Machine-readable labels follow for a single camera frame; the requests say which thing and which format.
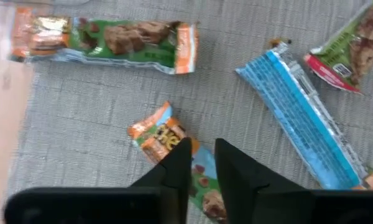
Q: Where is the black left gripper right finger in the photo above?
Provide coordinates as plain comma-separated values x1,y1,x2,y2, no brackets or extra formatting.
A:
214,138,315,224

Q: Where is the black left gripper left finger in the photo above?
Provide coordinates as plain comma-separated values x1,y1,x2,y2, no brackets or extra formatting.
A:
129,137,193,224

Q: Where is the orange chewy granola bar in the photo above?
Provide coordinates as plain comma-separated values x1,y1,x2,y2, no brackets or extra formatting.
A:
9,6,200,76
126,100,228,224

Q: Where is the blue granola bar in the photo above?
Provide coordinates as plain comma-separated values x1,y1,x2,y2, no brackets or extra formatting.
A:
234,41,373,191

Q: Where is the red green granola bar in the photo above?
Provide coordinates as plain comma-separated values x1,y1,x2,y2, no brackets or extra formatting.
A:
303,0,373,95

